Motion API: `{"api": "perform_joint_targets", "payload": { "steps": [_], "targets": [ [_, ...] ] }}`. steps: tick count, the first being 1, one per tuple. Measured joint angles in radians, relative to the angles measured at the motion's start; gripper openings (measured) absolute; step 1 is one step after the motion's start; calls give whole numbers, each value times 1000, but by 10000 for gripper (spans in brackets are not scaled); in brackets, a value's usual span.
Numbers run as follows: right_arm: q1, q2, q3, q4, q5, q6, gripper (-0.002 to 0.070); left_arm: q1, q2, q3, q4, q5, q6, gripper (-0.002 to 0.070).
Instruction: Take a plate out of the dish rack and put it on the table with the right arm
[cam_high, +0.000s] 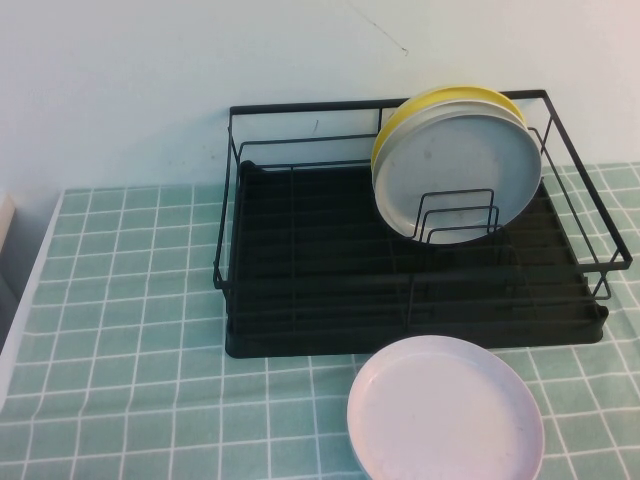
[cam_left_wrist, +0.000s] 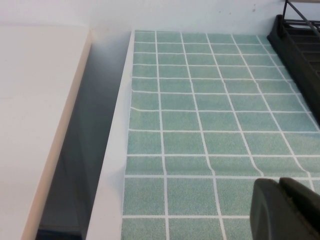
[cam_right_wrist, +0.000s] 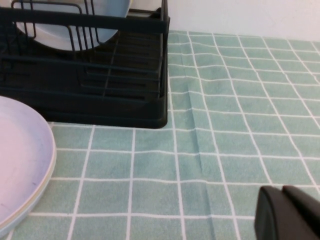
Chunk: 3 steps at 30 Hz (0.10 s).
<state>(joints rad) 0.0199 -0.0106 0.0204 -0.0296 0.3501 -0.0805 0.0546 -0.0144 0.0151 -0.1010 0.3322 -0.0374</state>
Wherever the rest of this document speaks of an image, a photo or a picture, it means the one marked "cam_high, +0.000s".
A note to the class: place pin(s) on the green white-grid tablecloth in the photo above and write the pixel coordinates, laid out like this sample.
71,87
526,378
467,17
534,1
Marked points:
125,350

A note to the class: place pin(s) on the blue-grey round plate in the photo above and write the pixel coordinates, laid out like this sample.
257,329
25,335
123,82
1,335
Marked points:
465,165

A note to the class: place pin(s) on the black plastic drip tray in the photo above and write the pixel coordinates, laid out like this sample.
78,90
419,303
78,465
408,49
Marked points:
325,260

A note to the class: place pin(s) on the off-white round plate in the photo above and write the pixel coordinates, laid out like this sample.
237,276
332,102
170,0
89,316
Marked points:
450,107

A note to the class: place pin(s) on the pink round plate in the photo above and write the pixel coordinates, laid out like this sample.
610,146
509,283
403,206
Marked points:
440,410

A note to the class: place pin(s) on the yellow round plate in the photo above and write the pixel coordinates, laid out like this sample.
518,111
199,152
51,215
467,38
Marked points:
435,95

